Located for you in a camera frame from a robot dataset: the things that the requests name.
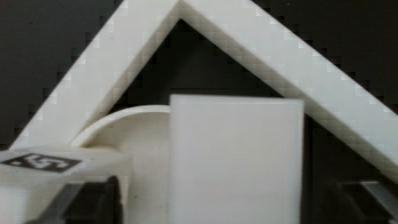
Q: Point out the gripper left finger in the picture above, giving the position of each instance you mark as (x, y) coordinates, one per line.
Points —
(85, 204)

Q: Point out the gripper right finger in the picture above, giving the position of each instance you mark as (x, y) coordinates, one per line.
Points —
(359, 203)

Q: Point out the white stool leg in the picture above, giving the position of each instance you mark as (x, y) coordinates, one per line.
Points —
(236, 155)
(37, 170)

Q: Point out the white round stool seat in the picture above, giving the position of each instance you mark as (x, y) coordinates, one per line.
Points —
(131, 131)

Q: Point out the white front fence bar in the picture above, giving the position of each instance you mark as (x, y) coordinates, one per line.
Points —
(101, 72)

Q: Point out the white fence bar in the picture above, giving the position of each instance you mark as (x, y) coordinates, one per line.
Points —
(302, 76)
(101, 72)

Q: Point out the white right fence bar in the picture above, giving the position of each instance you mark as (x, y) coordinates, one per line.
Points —
(302, 76)

